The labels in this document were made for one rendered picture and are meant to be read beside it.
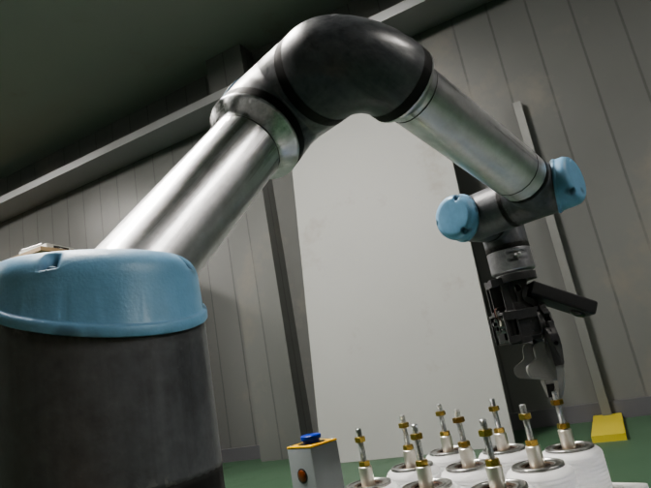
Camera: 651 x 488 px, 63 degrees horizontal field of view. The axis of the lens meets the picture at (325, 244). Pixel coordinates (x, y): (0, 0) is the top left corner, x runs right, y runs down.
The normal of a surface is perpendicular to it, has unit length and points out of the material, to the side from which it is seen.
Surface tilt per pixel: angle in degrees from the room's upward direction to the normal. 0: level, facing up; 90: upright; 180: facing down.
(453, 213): 90
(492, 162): 149
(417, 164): 82
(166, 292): 87
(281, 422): 90
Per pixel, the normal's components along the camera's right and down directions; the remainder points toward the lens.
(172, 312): 0.83, -0.31
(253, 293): -0.46, -0.13
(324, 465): 0.68, -0.29
